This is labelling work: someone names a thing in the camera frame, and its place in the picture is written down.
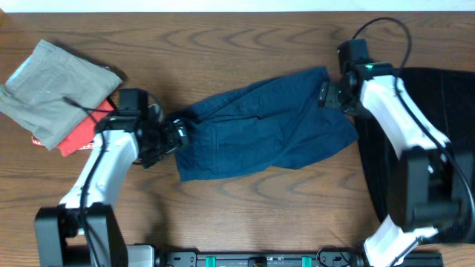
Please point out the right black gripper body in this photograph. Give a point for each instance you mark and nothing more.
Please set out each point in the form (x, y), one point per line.
(334, 97)

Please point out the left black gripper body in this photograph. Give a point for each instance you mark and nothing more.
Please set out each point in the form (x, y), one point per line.
(165, 139)

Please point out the dark blue shorts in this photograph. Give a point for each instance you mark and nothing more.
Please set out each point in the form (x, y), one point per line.
(272, 123)

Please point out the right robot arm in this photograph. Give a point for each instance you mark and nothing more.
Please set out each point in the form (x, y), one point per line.
(429, 189)

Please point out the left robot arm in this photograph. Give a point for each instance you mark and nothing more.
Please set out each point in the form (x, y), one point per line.
(82, 229)

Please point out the red patterned cloth bottom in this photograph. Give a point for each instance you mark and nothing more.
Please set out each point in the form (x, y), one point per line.
(68, 146)

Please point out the folded red cloth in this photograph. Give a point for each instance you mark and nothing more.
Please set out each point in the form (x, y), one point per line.
(84, 133)

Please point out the folded grey-green trousers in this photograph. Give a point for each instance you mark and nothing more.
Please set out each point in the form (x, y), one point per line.
(34, 95)

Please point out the black cloth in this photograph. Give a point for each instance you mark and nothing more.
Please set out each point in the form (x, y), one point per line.
(446, 98)

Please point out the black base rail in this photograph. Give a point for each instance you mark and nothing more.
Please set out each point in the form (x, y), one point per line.
(331, 258)

